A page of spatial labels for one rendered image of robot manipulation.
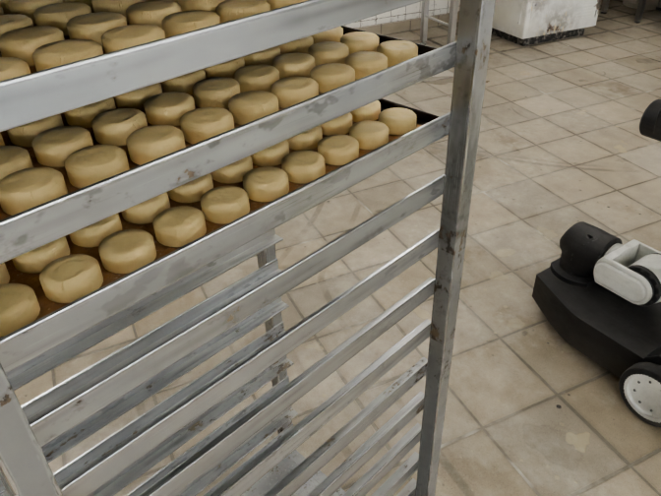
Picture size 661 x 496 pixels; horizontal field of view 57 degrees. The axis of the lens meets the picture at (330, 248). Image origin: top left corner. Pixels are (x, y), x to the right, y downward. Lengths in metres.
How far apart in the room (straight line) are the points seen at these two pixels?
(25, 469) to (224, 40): 0.37
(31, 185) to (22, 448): 0.20
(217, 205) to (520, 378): 1.70
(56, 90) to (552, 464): 1.77
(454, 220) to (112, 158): 0.50
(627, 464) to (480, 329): 0.66
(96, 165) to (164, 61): 0.10
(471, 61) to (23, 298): 0.55
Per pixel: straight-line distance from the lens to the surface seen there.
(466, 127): 0.80
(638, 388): 2.15
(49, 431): 0.59
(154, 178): 0.52
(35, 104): 0.46
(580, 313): 2.24
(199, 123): 0.58
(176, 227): 0.60
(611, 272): 2.24
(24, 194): 0.51
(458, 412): 2.05
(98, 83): 0.47
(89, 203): 0.50
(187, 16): 0.58
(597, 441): 2.09
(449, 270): 0.92
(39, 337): 0.53
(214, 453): 0.75
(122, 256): 0.58
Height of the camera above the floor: 1.55
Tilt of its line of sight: 35 degrees down
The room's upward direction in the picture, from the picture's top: 2 degrees counter-clockwise
